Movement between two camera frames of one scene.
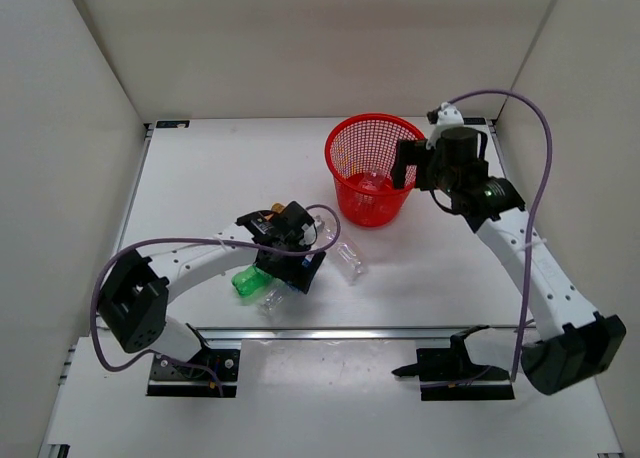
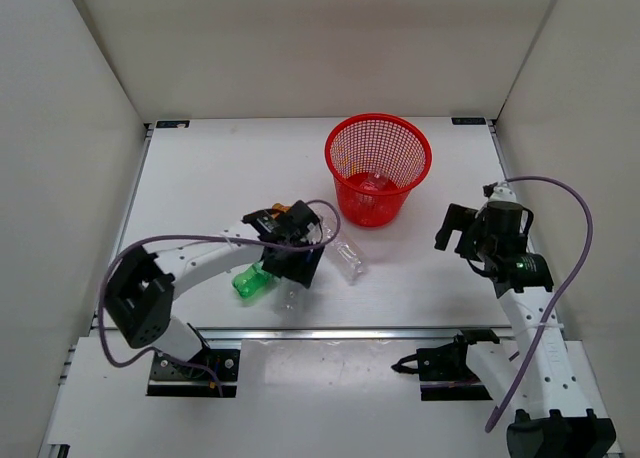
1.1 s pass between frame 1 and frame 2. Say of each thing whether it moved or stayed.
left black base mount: stayed
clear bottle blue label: moved
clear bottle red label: stayed
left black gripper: stayed
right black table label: stayed
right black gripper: moved
